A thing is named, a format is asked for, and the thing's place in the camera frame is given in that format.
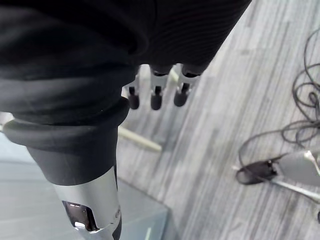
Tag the robot silver leg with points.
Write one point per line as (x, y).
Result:
(297, 167)

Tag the robot dark foot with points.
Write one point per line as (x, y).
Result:
(257, 171)

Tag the right robot hand black cloth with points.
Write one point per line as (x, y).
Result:
(75, 75)

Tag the pale green frame bar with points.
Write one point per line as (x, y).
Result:
(142, 141)

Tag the silver metal rod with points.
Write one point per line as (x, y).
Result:
(297, 190)

